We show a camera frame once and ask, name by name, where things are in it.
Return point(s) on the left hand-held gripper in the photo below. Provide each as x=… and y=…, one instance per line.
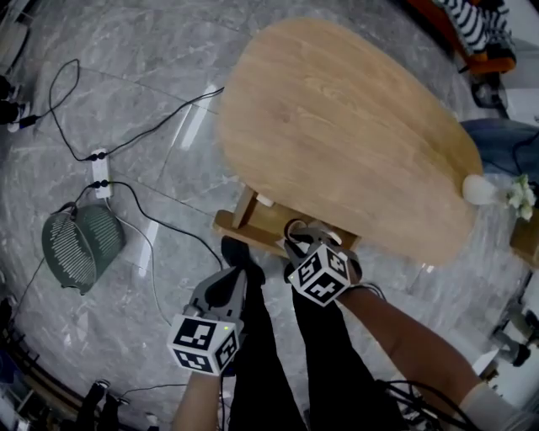
x=198, y=341

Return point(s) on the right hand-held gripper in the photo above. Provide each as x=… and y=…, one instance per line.
x=320, y=273

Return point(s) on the wooden drawer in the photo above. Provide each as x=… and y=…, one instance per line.
x=257, y=227

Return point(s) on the person's left forearm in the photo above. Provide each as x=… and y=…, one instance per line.
x=195, y=404

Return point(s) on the person's right forearm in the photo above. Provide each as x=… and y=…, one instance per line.
x=400, y=336

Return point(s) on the wooden coffee table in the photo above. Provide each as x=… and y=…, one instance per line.
x=337, y=126

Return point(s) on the person's left shoe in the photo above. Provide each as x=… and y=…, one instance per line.
x=240, y=257

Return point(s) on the small beige block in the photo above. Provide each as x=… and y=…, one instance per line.
x=264, y=200

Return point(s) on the person's left leg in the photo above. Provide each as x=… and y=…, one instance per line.
x=265, y=370

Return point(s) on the person's leg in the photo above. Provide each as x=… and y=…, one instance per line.
x=265, y=370
x=337, y=370

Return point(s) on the person's right leg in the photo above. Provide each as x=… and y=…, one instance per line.
x=337, y=370

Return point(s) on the white power strip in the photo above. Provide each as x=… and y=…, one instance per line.
x=102, y=172

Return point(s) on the white vase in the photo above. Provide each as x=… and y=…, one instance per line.
x=478, y=191

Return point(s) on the black waste bin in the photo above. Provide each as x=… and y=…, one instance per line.
x=488, y=99

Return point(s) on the orange sofa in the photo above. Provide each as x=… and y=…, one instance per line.
x=488, y=65

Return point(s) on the person's white shirt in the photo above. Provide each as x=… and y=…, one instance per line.
x=497, y=412

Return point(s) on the striped black white blanket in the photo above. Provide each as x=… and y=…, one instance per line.
x=471, y=25

